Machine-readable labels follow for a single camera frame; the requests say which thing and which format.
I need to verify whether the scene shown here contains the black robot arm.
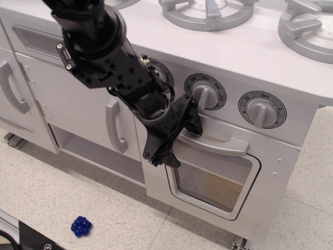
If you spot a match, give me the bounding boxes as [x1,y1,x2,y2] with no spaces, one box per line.
[46,1,203,169]

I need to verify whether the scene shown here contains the left white cabinet door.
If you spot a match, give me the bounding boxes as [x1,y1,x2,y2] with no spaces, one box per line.
[1,48,59,153]

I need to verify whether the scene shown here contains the aluminium frame rail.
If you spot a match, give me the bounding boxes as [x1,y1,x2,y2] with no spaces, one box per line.
[4,133,27,150]
[232,236,254,250]

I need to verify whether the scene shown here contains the white cabinet door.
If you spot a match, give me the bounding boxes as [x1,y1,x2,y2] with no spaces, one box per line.
[16,53,140,160]
[1,48,59,153]

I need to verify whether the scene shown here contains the left grey stove knob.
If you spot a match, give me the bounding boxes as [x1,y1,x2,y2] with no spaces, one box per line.
[144,58,175,99]

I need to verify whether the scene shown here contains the right silver burner grate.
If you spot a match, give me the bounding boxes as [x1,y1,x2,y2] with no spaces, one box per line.
[278,0,332,64]

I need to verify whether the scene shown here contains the middle silver burner grate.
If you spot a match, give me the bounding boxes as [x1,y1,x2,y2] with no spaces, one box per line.
[158,1,257,32]

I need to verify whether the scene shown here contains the white toy kitchen unit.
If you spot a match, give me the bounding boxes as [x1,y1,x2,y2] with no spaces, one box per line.
[0,0,333,242]

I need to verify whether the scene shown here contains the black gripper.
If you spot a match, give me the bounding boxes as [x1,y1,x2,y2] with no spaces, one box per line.
[143,94,203,169]

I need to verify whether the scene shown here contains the middle grey stove knob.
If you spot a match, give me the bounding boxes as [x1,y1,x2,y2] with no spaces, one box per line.
[184,73,227,110]

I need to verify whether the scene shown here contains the white toy oven door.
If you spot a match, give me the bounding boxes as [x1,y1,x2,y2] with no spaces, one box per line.
[143,116,300,245]

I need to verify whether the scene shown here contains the silver oven door handle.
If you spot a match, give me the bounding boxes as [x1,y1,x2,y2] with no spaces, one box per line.
[177,130,250,157]

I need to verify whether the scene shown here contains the blue toy berry cluster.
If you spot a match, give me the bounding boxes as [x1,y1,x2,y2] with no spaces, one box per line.
[70,216,92,238]

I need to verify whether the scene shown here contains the left silver door handle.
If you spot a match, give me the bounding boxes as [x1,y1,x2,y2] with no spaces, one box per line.
[1,62,30,115]

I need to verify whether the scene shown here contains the silver burner grate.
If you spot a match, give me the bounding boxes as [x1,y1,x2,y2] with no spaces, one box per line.
[158,1,257,32]
[278,0,332,64]

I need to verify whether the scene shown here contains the grey stove knob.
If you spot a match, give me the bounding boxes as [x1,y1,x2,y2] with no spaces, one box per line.
[238,91,287,129]
[144,58,175,99]
[184,73,227,110]

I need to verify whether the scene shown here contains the silver vent grille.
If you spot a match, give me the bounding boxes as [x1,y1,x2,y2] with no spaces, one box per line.
[12,24,62,58]

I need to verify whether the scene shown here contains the right grey stove knob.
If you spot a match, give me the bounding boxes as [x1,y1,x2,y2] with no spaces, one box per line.
[238,91,287,129]

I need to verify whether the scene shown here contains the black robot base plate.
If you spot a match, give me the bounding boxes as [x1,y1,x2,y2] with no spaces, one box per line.
[0,220,66,250]

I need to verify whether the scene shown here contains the aluminium frame rail right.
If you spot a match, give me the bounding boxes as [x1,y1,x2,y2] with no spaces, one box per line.
[232,236,254,250]

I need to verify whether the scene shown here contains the aluminium frame rail left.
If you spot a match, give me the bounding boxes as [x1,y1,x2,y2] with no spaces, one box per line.
[4,133,27,150]

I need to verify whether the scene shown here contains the silver sink basin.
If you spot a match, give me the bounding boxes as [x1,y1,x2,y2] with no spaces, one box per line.
[105,0,139,10]

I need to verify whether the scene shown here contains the silver cabinet door handle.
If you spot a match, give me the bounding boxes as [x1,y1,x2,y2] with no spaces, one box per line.
[105,99,128,154]

